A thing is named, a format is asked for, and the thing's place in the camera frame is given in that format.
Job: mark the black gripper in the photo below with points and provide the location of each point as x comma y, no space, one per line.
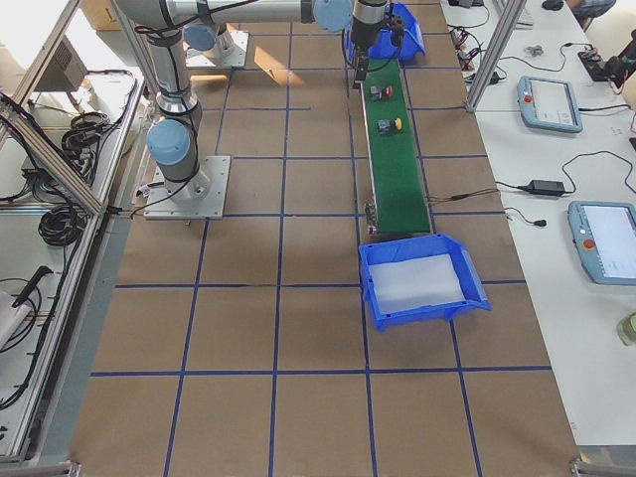
364,31

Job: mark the red push button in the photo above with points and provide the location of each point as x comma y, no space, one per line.
380,93

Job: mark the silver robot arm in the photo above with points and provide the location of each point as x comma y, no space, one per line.
173,140

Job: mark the blue left bin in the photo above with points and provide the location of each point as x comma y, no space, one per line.
389,30

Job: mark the blue bin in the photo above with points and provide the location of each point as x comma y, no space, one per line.
389,30
409,248

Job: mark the green conveyor belt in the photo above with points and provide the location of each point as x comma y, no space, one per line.
398,204

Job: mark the teach pendant far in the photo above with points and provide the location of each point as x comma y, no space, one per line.
548,104

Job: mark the teach pendant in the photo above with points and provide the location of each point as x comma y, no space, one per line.
548,104
603,234

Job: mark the blue right bin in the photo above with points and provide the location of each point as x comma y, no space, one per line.
409,248

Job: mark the black power adapter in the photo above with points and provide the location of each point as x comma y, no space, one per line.
547,188

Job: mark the white foam pad right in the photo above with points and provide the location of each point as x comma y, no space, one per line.
413,283

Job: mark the teach pendant near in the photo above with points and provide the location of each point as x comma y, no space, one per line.
603,234

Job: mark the aluminium frame post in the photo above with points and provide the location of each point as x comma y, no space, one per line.
501,36

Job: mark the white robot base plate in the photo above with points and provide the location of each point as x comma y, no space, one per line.
203,197

